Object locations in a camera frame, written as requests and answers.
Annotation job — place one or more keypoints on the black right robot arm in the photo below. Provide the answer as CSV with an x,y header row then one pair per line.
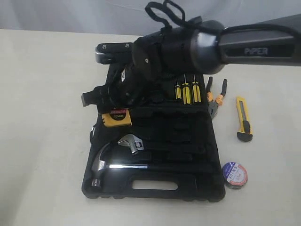
x,y
202,47

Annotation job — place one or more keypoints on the yellow black screwdriver left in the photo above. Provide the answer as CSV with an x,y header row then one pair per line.
x,y
177,90

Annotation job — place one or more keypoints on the yellow tape measure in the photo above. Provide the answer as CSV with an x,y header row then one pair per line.
x,y
109,125

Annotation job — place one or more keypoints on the yellow utility knife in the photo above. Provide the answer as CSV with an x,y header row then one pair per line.
x,y
245,132

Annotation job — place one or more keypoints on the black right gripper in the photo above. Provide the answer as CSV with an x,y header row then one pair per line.
x,y
125,87

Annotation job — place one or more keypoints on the silver adjustable wrench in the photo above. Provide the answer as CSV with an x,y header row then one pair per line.
x,y
136,145

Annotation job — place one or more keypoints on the black plastic tool case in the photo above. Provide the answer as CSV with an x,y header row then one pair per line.
x,y
163,121

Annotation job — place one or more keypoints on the claw hammer black handle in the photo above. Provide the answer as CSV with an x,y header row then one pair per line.
x,y
100,166

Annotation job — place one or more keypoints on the white backdrop curtain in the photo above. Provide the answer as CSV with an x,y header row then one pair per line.
x,y
128,17

